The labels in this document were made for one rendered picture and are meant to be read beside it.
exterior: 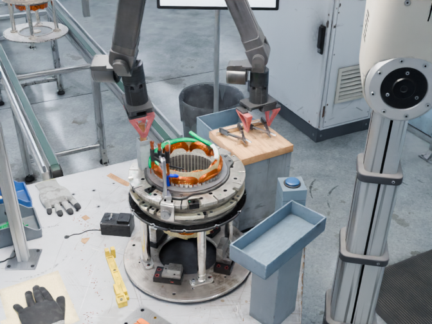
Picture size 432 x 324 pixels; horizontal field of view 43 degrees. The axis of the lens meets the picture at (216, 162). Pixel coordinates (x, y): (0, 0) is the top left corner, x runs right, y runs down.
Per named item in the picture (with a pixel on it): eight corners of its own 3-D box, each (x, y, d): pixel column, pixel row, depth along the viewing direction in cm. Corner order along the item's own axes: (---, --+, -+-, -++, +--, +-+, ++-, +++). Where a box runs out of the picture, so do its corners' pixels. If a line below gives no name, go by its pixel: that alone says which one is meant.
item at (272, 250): (259, 351, 137) (266, 265, 122) (226, 328, 143) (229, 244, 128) (314, 298, 152) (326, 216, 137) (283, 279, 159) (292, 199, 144)
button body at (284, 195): (276, 260, 166) (283, 191, 152) (271, 244, 172) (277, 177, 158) (299, 258, 167) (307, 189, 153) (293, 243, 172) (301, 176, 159)
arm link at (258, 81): (268, 70, 161) (270, 62, 165) (245, 68, 162) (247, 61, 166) (267, 91, 164) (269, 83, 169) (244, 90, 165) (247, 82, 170)
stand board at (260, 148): (208, 137, 176) (209, 131, 175) (258, 125, 184) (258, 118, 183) (241, 166, 162) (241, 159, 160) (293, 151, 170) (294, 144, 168)
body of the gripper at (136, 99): (129, 118, 136) (125, 92, 132) (122, 100, 144) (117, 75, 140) (155, 113, 138) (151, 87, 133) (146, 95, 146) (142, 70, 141)
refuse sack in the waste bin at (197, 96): (170, 139, 344) (168, 88, 325) (224, 127, 359) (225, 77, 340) (195, 169, 314) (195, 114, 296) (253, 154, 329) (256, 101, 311)
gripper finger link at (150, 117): (133, 144, 141) (127, 113, 136) (128, 130, 147) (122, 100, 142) (159, 138, 143) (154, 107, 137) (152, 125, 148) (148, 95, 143)
